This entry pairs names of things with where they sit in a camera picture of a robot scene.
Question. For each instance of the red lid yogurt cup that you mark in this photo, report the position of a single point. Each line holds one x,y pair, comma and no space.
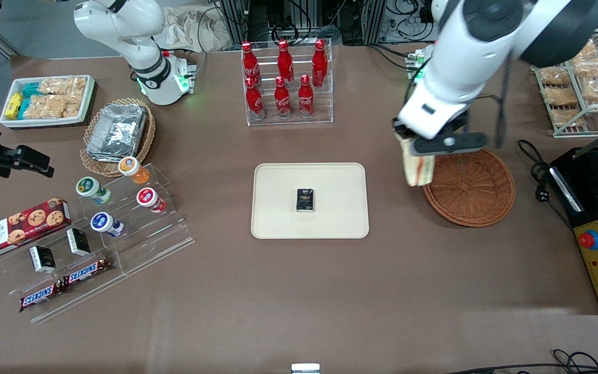
147,197

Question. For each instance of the cream plastic serving tray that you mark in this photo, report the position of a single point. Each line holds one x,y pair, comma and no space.
278,208

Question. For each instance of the Snickers chocolate bar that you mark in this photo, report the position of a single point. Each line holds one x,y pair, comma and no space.
86,271
39,297

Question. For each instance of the clear acrylic step stand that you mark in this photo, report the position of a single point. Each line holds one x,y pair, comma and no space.
148,244

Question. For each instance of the black appliance housing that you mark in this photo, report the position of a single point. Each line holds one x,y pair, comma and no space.
589,202

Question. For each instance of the triangular sandwich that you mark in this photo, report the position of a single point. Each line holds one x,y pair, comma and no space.
418,169

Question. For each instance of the red emergency stop button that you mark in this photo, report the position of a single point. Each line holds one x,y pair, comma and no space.
589,240

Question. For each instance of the red cola bottle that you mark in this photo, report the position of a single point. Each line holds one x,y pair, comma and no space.
305,98
285,62
282,101
250,65
255,101
320,62

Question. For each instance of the white rectangular snack tray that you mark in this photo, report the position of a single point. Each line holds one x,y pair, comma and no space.
89,98

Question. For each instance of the yellow snack packet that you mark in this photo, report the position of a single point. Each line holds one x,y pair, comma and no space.
13,105

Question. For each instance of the teal snack packet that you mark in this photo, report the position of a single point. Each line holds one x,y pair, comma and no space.
31,89
25,108

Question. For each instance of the blue lid yogurt cup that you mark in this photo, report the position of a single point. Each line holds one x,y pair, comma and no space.
102,222

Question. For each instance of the white base connector box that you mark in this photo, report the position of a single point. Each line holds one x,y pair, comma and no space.
187,75
414,59

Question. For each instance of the aluminium foil container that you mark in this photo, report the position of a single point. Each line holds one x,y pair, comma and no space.
117,130

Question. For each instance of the brown wicker basket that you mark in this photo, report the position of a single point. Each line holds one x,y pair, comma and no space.
473,192

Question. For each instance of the red Walkers cookie box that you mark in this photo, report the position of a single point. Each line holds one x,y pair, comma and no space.
18,228

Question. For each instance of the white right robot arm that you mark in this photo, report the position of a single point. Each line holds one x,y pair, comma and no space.
122,26

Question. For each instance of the orange lid yogurt cup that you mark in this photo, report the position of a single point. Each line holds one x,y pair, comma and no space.
130,167

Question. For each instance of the light woven wicker basket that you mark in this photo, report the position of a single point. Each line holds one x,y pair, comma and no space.
94,166

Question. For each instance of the green lid yogurt cup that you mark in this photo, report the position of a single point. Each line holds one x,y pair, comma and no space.
89,187

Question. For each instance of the clear bag of rice crackers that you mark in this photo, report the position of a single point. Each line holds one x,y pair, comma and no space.
77,88
47,107
55,86

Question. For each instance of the beige cloth bag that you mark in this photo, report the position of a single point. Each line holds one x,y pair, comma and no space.
190,28

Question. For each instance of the clear acrylic bottle rack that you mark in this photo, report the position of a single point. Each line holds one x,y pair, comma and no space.
325,106

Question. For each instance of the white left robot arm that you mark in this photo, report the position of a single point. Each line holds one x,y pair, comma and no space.
465,52

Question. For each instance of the small black carton box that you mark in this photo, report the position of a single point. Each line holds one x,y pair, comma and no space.
78,241
43,258
305,200

